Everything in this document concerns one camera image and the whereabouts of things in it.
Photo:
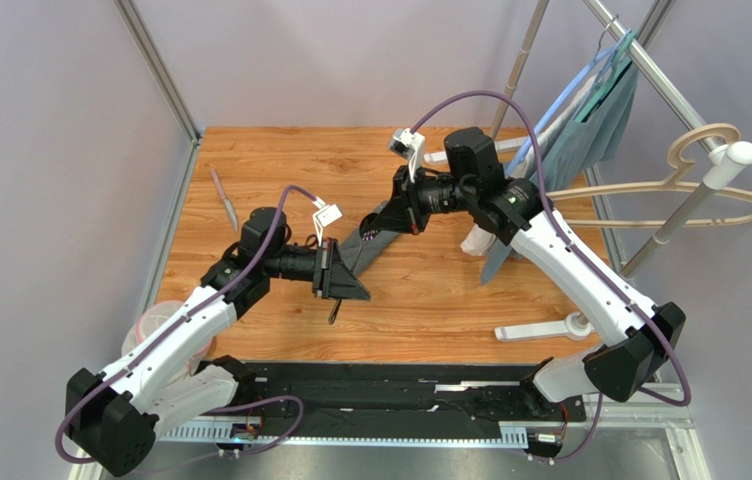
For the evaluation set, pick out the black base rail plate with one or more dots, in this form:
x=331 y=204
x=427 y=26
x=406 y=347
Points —
x=394 y=401

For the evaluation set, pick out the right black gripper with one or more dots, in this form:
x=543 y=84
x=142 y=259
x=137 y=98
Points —
x=405 y=202

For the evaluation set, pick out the metal clothes rack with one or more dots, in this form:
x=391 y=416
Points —
x=709 y=177

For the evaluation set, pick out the wooden clothes hanger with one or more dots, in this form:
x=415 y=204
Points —
x=669 y=193

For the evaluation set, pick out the teal hanging garment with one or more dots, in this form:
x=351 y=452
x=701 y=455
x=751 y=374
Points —
x=592 y=137

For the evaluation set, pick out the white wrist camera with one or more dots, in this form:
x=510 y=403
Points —
x=410 y=146
x=325 y=215

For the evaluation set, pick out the blue clothes hanger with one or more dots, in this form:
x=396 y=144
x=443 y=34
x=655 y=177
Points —
x=549 y=106

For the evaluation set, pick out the pink handled knife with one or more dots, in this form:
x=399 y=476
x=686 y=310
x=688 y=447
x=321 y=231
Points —
x=226 y=202

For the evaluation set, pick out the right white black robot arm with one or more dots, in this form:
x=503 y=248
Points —
x=638 y=336

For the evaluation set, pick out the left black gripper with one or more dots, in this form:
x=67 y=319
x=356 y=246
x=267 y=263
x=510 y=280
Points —
x=331 y=278

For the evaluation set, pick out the black spoon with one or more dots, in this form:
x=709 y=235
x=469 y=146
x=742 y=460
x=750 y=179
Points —
x=334 y=312

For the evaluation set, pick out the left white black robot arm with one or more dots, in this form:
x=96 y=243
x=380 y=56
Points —
x=117 y=414

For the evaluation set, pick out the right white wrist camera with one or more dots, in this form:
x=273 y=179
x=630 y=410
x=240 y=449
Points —
x=410 y=146

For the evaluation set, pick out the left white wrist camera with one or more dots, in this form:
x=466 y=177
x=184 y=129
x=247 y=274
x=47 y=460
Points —
x=325 y=215

